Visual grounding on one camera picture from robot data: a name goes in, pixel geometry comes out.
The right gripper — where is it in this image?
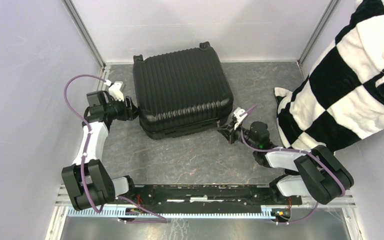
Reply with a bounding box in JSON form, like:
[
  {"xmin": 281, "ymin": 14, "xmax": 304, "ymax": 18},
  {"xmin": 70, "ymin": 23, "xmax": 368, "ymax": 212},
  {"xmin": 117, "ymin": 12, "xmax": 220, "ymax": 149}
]
[{"xmin": 216, "ymin": 120, "xmax": 258, "ymax": 151}]

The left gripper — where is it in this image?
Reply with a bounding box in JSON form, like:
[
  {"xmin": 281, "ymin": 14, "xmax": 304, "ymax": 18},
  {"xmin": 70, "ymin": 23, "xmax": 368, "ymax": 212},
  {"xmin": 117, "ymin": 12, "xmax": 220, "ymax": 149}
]
[{"xmin": 105, "ymin": 95, "xmax": 143, "ymax": 122}]

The black suitcase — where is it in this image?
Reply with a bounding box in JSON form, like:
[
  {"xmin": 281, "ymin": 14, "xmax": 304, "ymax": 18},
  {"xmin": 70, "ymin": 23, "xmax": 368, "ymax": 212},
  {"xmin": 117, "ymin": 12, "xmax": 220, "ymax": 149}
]
[{"xmin": 132, "ymin": 41, "xmax": 234, "ymax": 140}]

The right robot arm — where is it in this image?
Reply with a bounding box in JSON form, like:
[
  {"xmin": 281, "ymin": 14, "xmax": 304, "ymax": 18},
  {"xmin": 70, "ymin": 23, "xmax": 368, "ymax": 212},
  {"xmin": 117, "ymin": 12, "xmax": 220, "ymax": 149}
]
[{"xmin": 217, "ymin": 107, "xmax": 355, "ymax": 205}]

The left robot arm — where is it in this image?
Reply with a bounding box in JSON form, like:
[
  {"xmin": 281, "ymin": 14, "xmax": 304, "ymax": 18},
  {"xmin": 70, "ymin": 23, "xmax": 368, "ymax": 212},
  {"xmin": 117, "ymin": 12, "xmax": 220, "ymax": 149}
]
[{"xmin": 61, "ymin": 90, "xmax": 138, "ymax": 213}]

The black white checkered blanket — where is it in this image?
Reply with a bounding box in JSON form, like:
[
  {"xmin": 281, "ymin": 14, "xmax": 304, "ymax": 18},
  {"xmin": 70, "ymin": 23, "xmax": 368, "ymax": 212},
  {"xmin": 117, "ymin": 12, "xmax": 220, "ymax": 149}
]
[{"xmin": 274, "ymin": 0, "xmax": 384, "ymax": 152}]

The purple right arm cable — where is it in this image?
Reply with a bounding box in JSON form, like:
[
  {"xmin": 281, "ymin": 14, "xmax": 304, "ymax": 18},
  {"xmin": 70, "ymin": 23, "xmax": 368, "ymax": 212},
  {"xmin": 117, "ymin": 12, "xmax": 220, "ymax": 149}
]
[{"xmin": 239, "ymin": 103, "xmax": 347, "ymax": 226}]

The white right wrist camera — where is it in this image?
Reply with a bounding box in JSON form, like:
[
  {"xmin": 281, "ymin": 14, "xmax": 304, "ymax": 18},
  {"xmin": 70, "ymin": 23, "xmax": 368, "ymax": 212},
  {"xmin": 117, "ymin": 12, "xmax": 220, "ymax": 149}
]
[{"xmin": 232, "ymin": 107, "xmax": 248, "ymax": 130}]

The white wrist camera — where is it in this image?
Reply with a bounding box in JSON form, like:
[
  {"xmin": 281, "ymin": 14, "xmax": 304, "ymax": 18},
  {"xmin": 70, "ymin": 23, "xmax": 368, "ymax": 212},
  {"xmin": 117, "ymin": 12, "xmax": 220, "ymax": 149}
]
[
  {"xmin": 232, "ymin": 107, "xmax": 248, "ymax": 130},
  {"xmin": 104, "ymin": 79, "xmax": 125, "ymax": 102}
]

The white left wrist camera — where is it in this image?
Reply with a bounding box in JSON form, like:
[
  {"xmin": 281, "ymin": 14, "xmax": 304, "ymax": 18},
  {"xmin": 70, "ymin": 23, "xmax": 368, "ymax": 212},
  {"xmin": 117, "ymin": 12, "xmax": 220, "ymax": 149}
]
[{"xmin": 104, "ymin": 79, "xmax": 125, "ymax": 102}]

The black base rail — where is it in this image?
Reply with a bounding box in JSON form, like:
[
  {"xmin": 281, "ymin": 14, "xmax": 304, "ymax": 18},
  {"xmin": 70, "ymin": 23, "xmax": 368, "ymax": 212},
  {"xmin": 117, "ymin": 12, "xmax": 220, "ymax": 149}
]
[{"xmin": 127, "ymin": 184, "xmax": 303, "ymax": 214}]

